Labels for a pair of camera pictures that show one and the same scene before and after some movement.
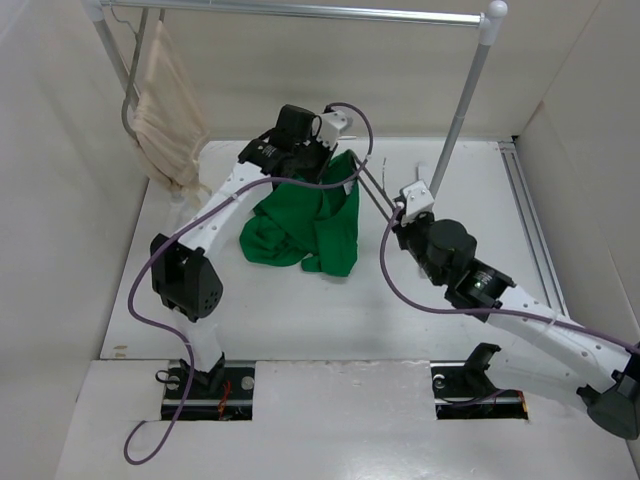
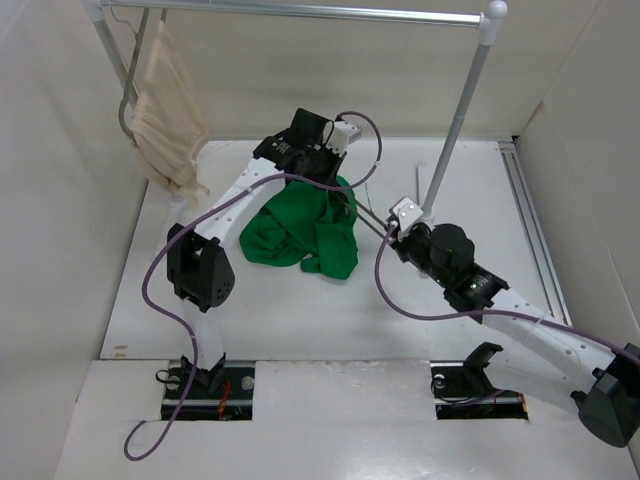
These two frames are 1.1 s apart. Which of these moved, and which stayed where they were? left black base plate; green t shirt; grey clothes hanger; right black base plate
Moved: grey clothes hanger
Stayed: left black base plate; green t shirt; right black base plate
